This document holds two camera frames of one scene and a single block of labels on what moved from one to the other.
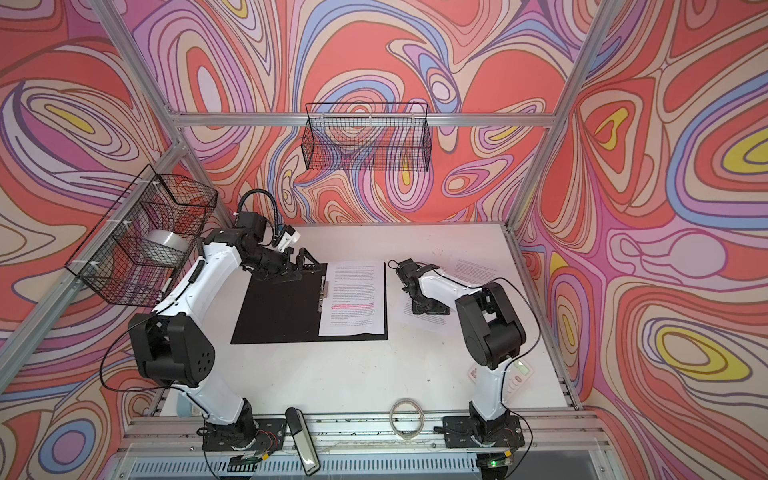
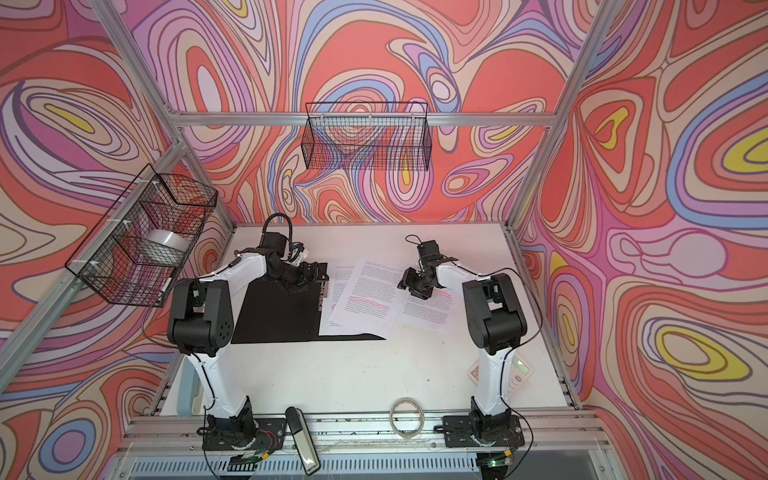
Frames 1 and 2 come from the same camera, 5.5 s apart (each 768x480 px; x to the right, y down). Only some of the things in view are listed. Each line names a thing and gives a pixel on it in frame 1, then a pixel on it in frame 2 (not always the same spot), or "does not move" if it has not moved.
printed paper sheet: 408,322 → 371,299
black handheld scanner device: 302,436 does not move
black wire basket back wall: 367,136 does not move
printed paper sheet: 474,273 → 441,312
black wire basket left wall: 146,239 does not move
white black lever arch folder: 290,310 does not move
